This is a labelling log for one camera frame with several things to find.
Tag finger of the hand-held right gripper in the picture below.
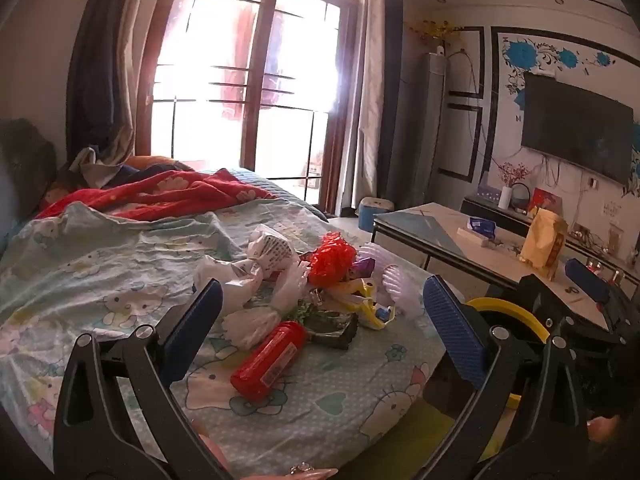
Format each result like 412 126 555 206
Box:
565 259 621 311
517 274 556 331

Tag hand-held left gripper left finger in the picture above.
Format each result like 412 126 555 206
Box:
52 279 236 480

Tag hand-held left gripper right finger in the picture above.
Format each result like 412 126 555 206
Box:
410 274 591 480

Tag yellow rimmed black trash bin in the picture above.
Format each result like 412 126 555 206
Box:
462 296 551 411

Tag red plastic bottle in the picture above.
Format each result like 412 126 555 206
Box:
230 320 307 402

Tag person's right hand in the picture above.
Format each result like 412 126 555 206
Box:
588 415 627 446

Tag person's left hand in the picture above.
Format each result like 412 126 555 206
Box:
277 464 341 480

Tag yellow paper bag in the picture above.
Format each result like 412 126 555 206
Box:
519 207 570 281

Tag white foam fruit net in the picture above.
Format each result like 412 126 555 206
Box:
359 241 397 273
381 265 427 320

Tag white printed plastic bag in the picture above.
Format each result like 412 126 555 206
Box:
192 225 301 308

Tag red card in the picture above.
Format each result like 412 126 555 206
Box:
530 187 563 216

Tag blue tissue pack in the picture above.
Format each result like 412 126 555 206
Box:
467 216 497 238

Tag cartoon printed light blue sheet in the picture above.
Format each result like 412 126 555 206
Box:
0 200 451 476

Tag round black framed mirror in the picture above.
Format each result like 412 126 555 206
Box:
510 182 532 213

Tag white vase with red flowers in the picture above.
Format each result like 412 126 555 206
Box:
492 161 532 211

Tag person's lime green clothing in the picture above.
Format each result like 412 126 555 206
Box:
370 400 521 480

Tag dark television cabinet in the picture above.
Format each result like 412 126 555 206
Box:
460 194 640 286

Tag purple snack wrapper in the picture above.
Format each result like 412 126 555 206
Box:
350 256 377 279

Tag marble top coffee table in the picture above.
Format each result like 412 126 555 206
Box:
371 202 631 331

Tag red floral blanket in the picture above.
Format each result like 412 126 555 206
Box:
35 169 281 223

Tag white and blue small bin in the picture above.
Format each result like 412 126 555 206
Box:
357 197 396 233

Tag red crumpled plastic bag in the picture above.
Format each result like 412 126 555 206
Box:
306 232 358 288

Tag blue quilted cover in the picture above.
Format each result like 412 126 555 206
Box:
220 167 331 221

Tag orange and blue cloth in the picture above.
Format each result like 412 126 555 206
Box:
125 155 196 176

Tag grey crumpled cloth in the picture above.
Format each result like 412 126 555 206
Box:
67 145 136 188

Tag standing air conditioner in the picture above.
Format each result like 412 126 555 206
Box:
397 50 448 206

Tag blue and beige curtain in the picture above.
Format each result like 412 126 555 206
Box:
350 0 406 216
65 0 176 161

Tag dark headboard cushion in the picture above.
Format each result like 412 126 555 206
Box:
0 119 57 241

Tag brown framed glass door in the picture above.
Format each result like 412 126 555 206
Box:
135 0 371 216

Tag yellow artificial flowers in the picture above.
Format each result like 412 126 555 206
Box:
407 19 463 41

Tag black wall television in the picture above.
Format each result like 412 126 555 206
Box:
520 71 636 185

